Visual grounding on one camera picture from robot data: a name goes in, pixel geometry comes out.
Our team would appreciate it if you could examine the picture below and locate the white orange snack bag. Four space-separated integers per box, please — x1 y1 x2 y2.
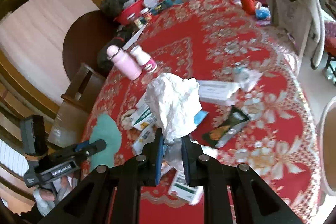
132 122 157 155

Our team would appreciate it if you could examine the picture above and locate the white green milk carton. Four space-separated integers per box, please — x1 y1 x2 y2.
121 104 156 131

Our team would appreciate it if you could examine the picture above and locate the light blue snack bag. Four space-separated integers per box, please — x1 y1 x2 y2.
194 110 208 126

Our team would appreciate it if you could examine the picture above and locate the white tissue paper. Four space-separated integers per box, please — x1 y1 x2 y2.
145 73 202 144

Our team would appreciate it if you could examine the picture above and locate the white medicine tablet box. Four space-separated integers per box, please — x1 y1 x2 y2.
197 80 240 106

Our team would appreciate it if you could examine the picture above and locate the beige trash bucket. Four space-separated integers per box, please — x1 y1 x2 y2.
317 97 335 196

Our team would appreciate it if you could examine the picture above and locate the operator hand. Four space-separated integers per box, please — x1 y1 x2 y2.
34 176 70 201

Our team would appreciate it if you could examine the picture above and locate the green fluffy cloth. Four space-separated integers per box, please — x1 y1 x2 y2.
89 113 122 172

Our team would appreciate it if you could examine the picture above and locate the dark wooden chair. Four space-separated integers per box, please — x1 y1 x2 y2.
61 63 105 113

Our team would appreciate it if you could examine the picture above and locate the white green medicine box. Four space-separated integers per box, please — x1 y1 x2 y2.
168 171 204 205

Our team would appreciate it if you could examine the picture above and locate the dark green snack wrapper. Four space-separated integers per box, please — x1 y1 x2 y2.
202 106 250 148

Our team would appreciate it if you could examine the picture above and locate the pink thermos bottle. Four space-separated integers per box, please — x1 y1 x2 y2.
106 45 142 81

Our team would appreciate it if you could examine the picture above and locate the white pink supplement bottle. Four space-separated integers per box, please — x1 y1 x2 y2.
130 46 157 73

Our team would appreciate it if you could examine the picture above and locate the white paper sheet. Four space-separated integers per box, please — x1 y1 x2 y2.
122 24 147 50

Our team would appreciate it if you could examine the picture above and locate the crumpled printed plastic wrapper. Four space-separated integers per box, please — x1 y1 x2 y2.
232 67 263 93

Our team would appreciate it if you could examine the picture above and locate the red floral tablecloth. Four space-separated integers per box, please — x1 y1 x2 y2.
82 0 321 223

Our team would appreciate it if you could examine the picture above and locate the red plastic basin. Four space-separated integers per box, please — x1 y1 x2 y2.
114 0 145 26

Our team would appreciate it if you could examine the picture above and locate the white chair with coat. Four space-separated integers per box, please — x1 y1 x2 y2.
266 0 325 70

